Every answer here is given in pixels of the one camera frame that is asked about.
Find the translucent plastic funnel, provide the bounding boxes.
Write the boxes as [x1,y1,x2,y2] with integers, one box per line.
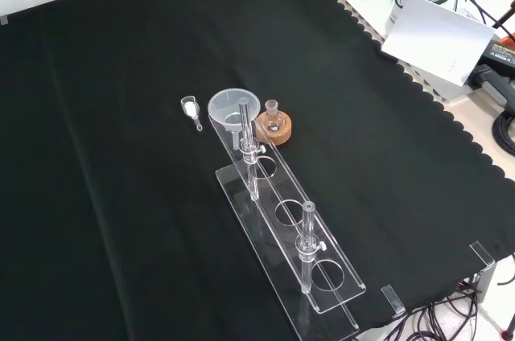
[207,88,262,152]

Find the clear weighing funnel with powder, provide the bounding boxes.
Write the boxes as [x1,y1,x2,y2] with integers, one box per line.
[179,95,204,133]

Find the clear acrylic funnel stand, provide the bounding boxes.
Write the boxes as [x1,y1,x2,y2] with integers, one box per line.
[208,96,367,341]

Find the small round-bottom glass flask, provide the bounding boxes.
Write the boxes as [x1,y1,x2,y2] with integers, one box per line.
[263,99,285,135]

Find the black table cloth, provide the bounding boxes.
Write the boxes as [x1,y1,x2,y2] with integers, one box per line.
[0,0,515,341]

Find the clear cloth clip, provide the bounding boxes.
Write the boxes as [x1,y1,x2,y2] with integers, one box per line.
[468,240,496,268]
[380,284,406,315]

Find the white paper card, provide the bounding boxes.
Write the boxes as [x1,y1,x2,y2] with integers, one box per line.
[380,0,496,87]

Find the black power adapter orange label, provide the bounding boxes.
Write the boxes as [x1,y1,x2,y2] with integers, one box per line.
[480,33,515,73]

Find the cork ring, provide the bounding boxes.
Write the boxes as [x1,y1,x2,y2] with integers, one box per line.
[254,110,294,148]

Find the coiled black cable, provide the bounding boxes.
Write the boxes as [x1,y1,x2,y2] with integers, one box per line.
[492,109,515,157]

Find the black floor cables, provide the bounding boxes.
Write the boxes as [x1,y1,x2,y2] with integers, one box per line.
[377,276,515,341]

